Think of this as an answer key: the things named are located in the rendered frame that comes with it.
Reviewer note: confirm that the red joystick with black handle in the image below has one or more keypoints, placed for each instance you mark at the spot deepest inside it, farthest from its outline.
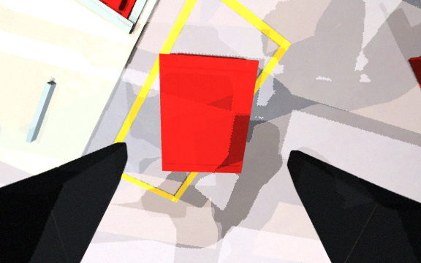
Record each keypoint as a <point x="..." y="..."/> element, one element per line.
<point x="122" y="7"/>

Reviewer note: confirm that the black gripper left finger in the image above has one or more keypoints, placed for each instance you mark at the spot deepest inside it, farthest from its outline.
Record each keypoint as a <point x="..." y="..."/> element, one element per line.
<point x="51" y="217"/>

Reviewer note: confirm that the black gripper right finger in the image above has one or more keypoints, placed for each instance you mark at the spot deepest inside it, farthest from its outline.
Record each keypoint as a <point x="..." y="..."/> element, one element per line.
<point x="357" y="221"/>

